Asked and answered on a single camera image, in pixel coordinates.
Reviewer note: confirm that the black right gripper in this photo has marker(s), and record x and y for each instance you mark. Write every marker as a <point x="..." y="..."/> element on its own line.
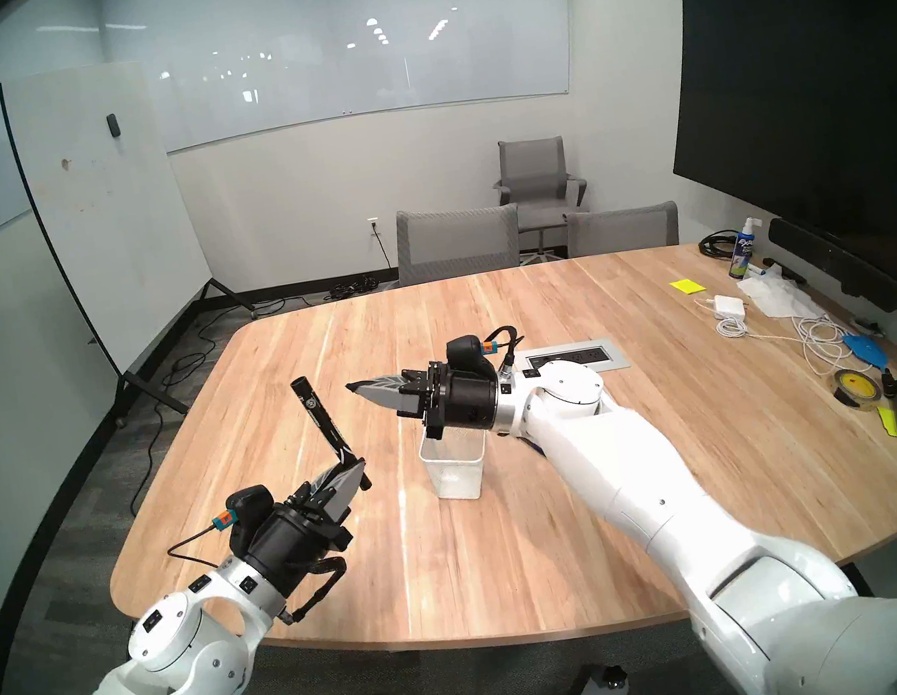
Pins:
<point x="466" y="403"/>

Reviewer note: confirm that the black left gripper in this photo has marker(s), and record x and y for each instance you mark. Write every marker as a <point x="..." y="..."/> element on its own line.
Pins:
<point x="294" y="544"/>

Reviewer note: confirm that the black permanent marker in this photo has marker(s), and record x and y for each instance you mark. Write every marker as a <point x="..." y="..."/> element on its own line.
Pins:
<point x="323" y="417"/>

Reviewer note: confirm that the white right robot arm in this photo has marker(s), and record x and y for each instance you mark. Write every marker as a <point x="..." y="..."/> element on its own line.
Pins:
<point x="651" y="505"/>

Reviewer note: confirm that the white mesh pen holder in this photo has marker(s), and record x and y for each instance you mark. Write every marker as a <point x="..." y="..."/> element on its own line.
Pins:
<point x="456" y="476"/>

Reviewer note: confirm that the gray mesh office chair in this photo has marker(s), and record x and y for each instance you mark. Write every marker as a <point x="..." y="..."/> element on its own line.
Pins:
<point x="457" y="244"/>
<point x="620" y="231"/>

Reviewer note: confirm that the silver table power outlet panel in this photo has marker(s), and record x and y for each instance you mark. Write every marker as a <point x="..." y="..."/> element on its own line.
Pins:
<point x="585" y="357"/>

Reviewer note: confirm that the gray swivel chair with armrests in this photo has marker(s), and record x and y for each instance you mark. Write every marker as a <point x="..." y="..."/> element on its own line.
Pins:
<point x="534" y="168"/>

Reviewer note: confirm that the yellow sticky note pad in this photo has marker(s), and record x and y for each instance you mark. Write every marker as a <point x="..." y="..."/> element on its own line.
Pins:
<point x="687" y="286"/>

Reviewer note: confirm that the white power adapter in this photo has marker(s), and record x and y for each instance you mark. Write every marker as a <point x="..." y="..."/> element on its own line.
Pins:
<point x="729" y="304"/>

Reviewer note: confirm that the rolling whiteboard on black stand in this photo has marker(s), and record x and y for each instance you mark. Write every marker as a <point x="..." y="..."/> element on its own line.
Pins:
<point x="107" y="219"/>

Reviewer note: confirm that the whiteboard cleaner spray bottle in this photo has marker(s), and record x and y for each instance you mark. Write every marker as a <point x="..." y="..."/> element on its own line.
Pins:
<point x="740" y="254"/>

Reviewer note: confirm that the crumpled white tissue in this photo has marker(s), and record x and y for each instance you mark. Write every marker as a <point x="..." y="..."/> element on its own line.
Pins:
<point x="774" y="295"/>

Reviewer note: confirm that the black whiteboard eraser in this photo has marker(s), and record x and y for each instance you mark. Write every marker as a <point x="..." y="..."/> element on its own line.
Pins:
<point x="115" y="125"/>

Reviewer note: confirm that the black and yellow tape roll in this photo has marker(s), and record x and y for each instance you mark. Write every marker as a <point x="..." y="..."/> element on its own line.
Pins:
<point x="842" y="388"/>

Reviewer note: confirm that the black video sound bar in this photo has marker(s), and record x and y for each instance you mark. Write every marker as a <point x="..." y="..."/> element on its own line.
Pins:
<point x="832" y="260"/>

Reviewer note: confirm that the flat blue plastic object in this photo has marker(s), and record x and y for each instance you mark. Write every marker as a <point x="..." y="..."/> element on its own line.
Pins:
<point x="865" y="351"/>

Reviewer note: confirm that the small black bottle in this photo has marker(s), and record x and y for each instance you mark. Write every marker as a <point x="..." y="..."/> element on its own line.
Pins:
<point x="889" y="382"/>

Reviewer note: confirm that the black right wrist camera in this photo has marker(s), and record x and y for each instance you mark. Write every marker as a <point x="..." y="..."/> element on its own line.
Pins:
<point x="466" y="352"/>

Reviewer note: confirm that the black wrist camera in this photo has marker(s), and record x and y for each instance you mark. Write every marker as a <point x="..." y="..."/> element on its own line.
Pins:
<point x="466" y="352"/>
<point x="252" y="504"/>

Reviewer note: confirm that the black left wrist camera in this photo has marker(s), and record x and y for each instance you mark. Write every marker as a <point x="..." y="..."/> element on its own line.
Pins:
<point x="252" y="504"/>

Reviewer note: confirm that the wide wall glass whiteboard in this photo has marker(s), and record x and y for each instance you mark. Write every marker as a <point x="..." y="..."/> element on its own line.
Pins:
<point x="370" y="67"/>

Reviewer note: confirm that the large black wall television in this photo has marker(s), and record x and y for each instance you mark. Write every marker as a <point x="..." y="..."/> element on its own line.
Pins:
<point x="795" y="84"/>

